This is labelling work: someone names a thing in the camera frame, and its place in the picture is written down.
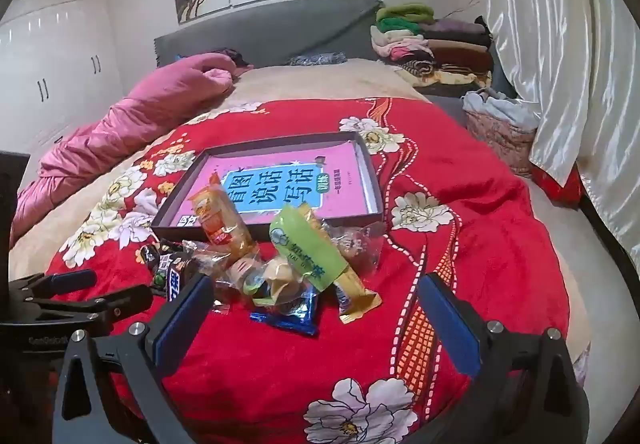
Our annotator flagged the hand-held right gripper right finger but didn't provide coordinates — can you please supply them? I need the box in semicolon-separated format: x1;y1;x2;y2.
417;273;591;444

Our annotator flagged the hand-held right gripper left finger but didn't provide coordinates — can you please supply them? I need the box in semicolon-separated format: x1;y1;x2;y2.
52;273;216;444

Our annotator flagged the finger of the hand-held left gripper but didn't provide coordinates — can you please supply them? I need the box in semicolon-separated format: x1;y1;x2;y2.
9;269;99;307
9;284;154;325

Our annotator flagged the black chocolate bar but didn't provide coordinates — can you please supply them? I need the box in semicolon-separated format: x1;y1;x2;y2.
150;239;201;302

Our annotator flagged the black green pea packet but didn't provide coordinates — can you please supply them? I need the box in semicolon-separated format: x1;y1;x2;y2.
139;244;168;289

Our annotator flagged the clear crinkled snack packet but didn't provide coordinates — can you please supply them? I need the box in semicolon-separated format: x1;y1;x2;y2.
214;256;261;315

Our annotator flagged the clear round cookie packet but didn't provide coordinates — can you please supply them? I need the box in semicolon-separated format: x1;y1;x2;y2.
182;239;236;285

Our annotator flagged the yellow wafer bar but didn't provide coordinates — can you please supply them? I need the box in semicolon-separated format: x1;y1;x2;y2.
332;269;383;325

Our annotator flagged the yellow candy clear wrapper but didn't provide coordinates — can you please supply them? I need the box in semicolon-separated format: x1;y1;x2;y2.
250;259;306;307

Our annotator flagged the blue snack packet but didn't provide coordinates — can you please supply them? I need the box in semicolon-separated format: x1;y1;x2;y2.
250;284;321;337

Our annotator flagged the orange snack packet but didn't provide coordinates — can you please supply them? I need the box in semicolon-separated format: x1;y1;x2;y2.
186;174;256;257

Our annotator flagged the dark shallow cardboard box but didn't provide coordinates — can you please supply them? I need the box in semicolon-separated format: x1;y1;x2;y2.
150;131;385;242

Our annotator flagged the clear pastry packet green label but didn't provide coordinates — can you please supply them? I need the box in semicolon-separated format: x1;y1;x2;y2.
320;219;386;275

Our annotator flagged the green snack packet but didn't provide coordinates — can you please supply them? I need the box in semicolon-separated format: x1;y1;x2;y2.
270;204;351;292

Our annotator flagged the red floral blanket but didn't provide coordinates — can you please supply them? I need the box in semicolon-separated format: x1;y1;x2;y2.
45;96;571;444

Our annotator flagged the pink quilt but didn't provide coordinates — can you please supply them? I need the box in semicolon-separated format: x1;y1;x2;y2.
10;52;235;245

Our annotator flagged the white wardrobe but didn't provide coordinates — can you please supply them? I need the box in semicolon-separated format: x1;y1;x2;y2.
0;0;126;159

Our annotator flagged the red cloth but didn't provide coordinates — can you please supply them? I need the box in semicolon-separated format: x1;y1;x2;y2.
532;164;583;209

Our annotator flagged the pink book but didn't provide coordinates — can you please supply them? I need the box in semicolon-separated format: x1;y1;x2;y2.
170;144;378;227

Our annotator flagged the floral fabric basket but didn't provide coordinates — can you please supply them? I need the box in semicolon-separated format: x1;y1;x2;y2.
464;108;541;177

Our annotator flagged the light cloth pile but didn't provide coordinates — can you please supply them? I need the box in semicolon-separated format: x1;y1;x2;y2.
462;88;541;131

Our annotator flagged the maroon cloth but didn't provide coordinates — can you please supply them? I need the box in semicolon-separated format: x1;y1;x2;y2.
210;48;256;70

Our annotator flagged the stack of folded clothes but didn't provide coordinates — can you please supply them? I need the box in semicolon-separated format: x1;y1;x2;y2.
370;2;496;87

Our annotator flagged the beige bed sheet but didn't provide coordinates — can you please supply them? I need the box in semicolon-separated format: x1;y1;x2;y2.
7;58;596;377

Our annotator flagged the dark patterned cloth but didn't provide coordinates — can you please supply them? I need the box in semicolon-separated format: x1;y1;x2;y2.
287;52;348;67

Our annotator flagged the white satin curtain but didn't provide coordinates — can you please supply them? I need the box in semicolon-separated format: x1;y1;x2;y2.
480;0;640;269

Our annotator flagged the grey headboard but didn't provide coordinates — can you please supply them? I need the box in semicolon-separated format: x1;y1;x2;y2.
154;0;383;69

